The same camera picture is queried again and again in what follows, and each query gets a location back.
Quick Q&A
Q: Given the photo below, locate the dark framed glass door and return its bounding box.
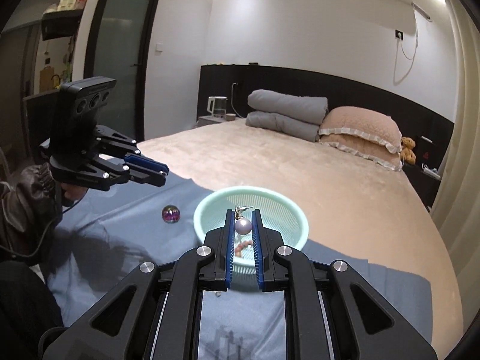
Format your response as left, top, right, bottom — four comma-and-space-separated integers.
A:
84, 0, 159, 141

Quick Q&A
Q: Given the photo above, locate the pink frilled pillow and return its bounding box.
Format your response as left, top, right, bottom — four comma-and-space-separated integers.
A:
318, 106, 402, 172

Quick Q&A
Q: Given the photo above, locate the mint green perforated basket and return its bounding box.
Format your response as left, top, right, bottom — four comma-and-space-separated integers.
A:
193, 186, 309, 290

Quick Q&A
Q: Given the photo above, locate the black headboard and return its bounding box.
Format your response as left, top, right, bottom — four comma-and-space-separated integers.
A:
197, 64, 454, 151

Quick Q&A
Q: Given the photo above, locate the orange bead bracelet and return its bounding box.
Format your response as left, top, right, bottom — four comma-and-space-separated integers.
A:
233, 239, 255, 255

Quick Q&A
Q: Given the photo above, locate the white power cable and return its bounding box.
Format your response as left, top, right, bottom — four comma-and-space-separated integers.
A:
392, 3, 421, 86

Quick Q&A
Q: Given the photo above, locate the white electric kettle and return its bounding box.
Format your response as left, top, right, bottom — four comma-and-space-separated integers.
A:
207, 96, 228, 118

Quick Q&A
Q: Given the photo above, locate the beige plush bedspread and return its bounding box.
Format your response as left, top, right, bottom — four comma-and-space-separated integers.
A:
139, 119, 463, 359

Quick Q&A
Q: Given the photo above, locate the black bedside table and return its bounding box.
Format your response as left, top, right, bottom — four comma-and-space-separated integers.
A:
403, 136, 441, 211

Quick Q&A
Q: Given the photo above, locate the left hand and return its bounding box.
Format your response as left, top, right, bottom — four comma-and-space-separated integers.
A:
60, 183, 88, 202

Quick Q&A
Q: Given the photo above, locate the folded grey duvet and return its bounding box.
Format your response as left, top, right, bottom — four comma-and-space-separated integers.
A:
246, 89, 329, 142

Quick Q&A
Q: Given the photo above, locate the black wall shelf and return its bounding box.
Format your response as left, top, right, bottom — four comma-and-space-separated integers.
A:
41, 0, 87, 41

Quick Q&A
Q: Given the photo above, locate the purple glass bead ring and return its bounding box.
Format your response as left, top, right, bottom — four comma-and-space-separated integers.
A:
161, 204, 182, 224

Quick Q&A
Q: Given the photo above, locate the cream curtain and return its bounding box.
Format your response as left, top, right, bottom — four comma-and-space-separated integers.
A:
431, 0, 479, 239

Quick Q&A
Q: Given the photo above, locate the brown teddy bear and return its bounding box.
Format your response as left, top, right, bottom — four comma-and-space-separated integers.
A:
400, 136, 416, 165

